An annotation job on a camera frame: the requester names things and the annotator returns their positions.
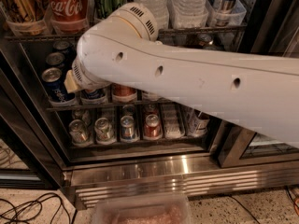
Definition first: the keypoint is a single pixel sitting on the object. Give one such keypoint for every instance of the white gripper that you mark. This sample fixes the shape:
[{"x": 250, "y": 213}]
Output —
[{"x": 79, "y": 76}]

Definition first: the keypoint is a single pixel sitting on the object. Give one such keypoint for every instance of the pepsi can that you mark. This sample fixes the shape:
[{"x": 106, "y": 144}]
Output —
[
  {"x": 53, "y": 80},
  {"x": 65, "y": 47},
  {"x": 57, "y": 60},
  {"x": 94, "y": 94}
]

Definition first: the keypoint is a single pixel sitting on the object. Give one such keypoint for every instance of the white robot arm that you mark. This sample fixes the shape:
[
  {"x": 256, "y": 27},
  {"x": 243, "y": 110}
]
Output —
[{"x": 260, "y": 93}]

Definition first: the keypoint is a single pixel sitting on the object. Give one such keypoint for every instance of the front red soda can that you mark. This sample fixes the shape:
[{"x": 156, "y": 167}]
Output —
[{"x": 122, "y": 91}]

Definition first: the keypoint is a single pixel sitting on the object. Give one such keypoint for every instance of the bottom shelf silver can left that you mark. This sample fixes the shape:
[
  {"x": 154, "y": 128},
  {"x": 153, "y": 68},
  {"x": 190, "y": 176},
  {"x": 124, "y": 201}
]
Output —
[{"x": 78, "y": 131}]

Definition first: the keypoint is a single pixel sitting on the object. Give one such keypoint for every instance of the stainless steel fridge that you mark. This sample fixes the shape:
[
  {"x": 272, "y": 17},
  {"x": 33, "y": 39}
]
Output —
[{"x": 37, "y": 129}]

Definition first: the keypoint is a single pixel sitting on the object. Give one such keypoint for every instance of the bottom shelf blue silver can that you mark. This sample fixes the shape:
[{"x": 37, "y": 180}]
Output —
[{"x": 127, "y": 127}]

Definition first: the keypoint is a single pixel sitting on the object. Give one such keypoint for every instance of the top shelf coca-cola can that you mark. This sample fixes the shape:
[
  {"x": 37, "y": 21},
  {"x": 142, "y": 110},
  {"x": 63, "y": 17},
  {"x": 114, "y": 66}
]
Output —
[{"x": 68, "y": 15}]

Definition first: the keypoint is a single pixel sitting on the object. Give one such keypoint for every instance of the bottom shelf red can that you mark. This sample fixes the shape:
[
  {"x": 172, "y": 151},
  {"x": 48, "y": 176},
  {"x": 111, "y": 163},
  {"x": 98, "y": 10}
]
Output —
[{"x": 152, "y": 127}]

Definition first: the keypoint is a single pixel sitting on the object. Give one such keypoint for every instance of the top shelf gold can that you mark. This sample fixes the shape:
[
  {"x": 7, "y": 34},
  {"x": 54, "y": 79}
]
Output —
[{"x": 25, "y": 17}]

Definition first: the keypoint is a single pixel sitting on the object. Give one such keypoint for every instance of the bottom shelf tea bottle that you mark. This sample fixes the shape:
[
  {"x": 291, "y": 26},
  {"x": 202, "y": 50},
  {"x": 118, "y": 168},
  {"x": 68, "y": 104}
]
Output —
[{"x": 197, "y": 122}]

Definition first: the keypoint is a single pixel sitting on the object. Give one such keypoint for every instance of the rear gold soda can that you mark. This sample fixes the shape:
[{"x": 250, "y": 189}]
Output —
[{"x": 205, "y": 39}]

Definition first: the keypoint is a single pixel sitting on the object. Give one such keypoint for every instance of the glass fridge door right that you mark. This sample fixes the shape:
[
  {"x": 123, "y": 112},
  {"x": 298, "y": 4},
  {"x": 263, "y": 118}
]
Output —
[{"x": 243, "y": 147}]

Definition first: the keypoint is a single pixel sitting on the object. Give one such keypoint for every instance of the left clear water bottle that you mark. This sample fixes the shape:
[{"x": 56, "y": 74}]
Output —
[{"x": 152, "y": 0}]

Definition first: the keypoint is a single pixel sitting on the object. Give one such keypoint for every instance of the clear water bottle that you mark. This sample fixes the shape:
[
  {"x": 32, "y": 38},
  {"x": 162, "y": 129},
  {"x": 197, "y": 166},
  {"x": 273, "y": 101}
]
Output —
[
  {"x": 152, "y": 0},
  {"x": 188, "y": 13}
]

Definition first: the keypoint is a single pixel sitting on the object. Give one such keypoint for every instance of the clear plastic bin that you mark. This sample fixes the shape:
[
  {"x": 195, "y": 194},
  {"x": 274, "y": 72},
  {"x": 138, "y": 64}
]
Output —
[{"x": 162, "y": 208}]

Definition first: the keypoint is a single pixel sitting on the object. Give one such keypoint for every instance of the right clear water bottle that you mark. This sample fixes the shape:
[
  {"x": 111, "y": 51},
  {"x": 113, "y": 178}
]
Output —
[{"x": 188, "y": 13}]

